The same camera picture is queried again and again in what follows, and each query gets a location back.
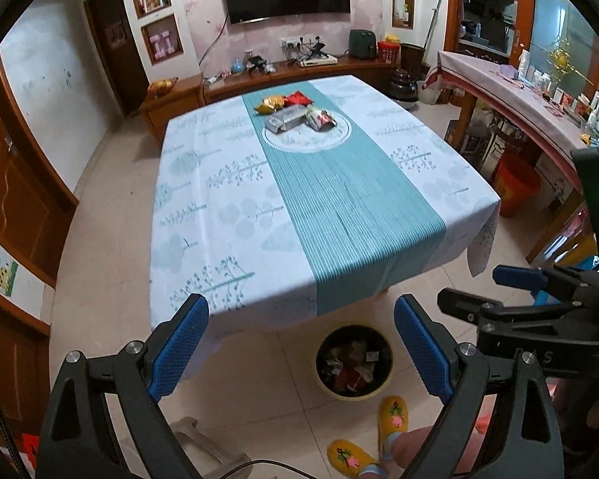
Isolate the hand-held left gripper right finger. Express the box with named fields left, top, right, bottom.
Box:
left=393, top=293, right=565, bottom=479

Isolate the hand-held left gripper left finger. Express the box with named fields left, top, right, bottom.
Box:
left=35, top=293, right=210, bottom=479

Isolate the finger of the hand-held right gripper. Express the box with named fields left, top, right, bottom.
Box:
left=436, top=287, right=570, bottom=333
left=492, top=264, right=599, bottom=305

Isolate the pile of discarded wrappers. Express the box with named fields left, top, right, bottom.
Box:
left=320, top=336, right=387, bottom=394

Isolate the yellow round waste bin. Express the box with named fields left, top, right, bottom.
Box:
left=314, top=325, right=395, bottom=400

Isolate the yellow flowered slipper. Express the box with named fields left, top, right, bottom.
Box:
left=327, top=439, right=386, bottom=479
left=378, top=396, right=411, bottom=463

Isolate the red plastic bucket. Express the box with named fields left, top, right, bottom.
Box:
left=493, top=152, right=543, bottom=218

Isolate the person's leg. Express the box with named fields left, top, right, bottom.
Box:
left=393, top=428, right=438, bottom=479

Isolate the wooden bar counter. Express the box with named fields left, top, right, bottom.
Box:
left=426, top=50, right=599, bottom=265

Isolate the table with teal tablecloth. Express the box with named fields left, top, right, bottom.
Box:
left=150, top=75, right=502, bottom=389

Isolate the teal striped table runner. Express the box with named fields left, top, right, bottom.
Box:
left=242, top=80, right=447, bottom=317

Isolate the plain wooden door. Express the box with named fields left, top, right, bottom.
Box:
left=0, top=290, right=52, bottom=432

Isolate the row of small bottles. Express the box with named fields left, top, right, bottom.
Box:
left=516, top=50, right=599, bottom=141

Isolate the pink counter cloth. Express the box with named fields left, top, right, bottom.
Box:
left=426, top=50, right=599, bottom=173

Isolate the dark ceramic jar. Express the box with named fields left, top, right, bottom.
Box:
left=389, top=69, right=420, bottom=103

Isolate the golden plant ornament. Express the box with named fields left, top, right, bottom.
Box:
left=545, top=37, right=594, bottom=87

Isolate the white plate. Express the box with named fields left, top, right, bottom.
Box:
left=264, top=109, right=353, bottom=153

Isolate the wooden door with wavy panel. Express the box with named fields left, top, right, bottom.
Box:
left=0, top=62, right=79, bottom=288

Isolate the brown waste bin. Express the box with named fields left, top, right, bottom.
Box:
left=400, top=43, right=427, bottom=79

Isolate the red white packet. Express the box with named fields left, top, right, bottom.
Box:
left=305, top=109, right=338, bottom=133

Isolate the silver snack packet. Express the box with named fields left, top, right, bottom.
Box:
left=266, top=106, right=306, bottom=135

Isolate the yellow snack packet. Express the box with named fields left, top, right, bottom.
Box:
left=254, top=96, right=286, bottom=115

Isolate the wooden television cabinet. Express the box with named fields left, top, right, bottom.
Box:
left=140, top=53, right=420, bottom=144

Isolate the red basket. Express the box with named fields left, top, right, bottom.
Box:
left=377, top=40, right=401, bottom=65

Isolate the golden fruit bowl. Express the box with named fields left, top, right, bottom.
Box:
left=147, top=77, right=181, bottom=97

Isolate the red snack packet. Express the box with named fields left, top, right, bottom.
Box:
left=283, top=91, right=316, bottom=109

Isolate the dark green air fryer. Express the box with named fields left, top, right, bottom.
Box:
left=348, top=29, right=379, bottom=59

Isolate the dark brown door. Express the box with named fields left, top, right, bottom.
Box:
left=84, top=0, right=151, bottom=117

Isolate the thin black cable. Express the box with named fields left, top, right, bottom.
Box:
left=204, top=459, right=333, bottom=479

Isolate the mop with long handle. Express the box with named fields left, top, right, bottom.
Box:
left=421, top=0, right=446, bottom=69

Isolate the white wall shelf unit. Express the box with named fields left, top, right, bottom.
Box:
left=116, top=0, right=186, bottom=67

